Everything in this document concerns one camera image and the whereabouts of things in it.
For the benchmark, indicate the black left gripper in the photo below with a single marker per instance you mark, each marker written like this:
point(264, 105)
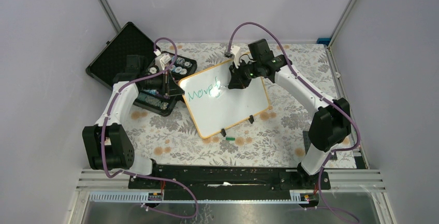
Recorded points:
point(169, 87)

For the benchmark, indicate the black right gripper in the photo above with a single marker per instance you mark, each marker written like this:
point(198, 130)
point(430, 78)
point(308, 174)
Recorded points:
point(237, 81)

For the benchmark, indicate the yellow framed whiteboard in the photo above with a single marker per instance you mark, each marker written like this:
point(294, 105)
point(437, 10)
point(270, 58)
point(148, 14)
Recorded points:
point(214, 107)

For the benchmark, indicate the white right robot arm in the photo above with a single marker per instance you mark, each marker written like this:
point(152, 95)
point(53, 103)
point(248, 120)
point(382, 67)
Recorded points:
point(330, 117)

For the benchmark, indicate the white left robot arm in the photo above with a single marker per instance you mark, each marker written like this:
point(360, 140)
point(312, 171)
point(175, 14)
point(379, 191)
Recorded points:
point(106, 143)

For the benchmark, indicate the black poker chip case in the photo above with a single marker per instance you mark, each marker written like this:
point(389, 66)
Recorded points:
point(112, 60)

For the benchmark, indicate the floral table mat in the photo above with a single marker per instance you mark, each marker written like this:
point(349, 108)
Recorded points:
point(274, 139)

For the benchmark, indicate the grey lego baseplate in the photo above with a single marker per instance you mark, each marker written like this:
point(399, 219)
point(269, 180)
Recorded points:
point(306, 141)

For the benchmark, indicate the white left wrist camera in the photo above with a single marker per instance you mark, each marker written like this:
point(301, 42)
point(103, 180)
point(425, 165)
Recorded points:
point(162, 60)

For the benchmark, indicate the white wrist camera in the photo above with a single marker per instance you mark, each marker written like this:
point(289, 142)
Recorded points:
point(162, 60)
point(234, 53)

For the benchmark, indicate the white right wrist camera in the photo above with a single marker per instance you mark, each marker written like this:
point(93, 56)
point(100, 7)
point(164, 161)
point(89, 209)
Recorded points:
point(234, 53)

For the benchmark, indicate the blue corner bracket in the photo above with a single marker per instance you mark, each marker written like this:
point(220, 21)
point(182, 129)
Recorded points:
point(324, 41)

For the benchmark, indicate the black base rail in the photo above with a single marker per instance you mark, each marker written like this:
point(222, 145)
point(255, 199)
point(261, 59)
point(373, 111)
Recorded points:
point(230, 183)

